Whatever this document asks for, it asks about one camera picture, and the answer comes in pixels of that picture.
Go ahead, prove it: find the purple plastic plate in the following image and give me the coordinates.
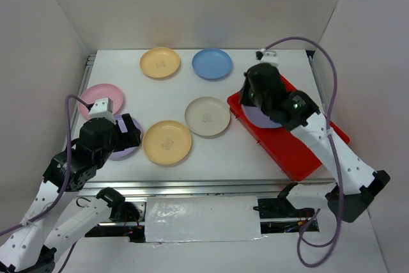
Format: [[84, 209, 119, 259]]
[[241, 105, 282, 129], [109, 114, 143, 160]]

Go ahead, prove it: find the cream plastic plate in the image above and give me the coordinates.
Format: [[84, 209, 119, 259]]
[[185, 97, 231, 137]]

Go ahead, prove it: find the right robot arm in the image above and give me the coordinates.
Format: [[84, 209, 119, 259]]
[[240, 63, 390, 223]]

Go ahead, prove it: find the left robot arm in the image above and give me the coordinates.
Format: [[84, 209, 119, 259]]
[[1, 114, 141, 272]]

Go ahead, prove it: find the red plastic bin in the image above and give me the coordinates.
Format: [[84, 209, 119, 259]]
[[227, 74, 350, 182]]

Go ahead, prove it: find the pink plastic plate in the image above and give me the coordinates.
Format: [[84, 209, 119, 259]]
[[77, 83, 124, 120]]

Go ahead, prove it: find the blue plastic plate rear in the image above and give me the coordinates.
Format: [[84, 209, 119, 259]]
[[192, 49, 233, 80]]

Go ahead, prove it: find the yellow plastic plate front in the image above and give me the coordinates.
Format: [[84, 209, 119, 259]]
[[143, 120, 192, 166]]

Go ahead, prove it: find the yellow plastic plate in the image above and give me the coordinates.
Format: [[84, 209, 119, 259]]
[[143, 120, 192, 166], [139, 47, 181, 79]]

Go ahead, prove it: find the yellow plastic plate rear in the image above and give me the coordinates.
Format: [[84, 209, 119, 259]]
[[139, 47, 181, 79]]

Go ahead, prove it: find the white foam board cover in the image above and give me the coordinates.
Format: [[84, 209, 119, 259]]
[[144, 196, 261, 243]]

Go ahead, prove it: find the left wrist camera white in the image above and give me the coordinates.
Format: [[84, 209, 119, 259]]
[[89, 97, 115, 123]]

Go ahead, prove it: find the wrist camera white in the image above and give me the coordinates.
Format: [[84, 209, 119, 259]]
[[256, 49, 279, 67], [89, 97, 115, 123]]

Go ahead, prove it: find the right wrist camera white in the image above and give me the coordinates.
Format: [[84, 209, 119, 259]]
[[256, 49, 279, 67]]

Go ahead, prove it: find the aluminium table frame rail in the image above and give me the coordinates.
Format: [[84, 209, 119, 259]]
[[73, 179, 339, 198]]

